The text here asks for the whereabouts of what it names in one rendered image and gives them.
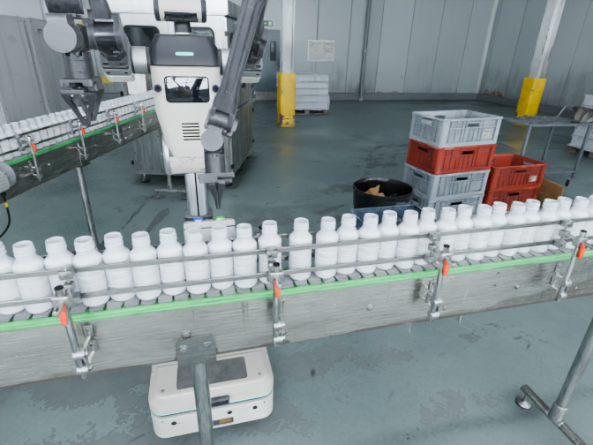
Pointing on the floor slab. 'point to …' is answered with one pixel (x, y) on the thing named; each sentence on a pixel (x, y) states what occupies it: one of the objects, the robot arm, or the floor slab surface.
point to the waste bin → (380, 192)
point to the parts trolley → (551, 138)
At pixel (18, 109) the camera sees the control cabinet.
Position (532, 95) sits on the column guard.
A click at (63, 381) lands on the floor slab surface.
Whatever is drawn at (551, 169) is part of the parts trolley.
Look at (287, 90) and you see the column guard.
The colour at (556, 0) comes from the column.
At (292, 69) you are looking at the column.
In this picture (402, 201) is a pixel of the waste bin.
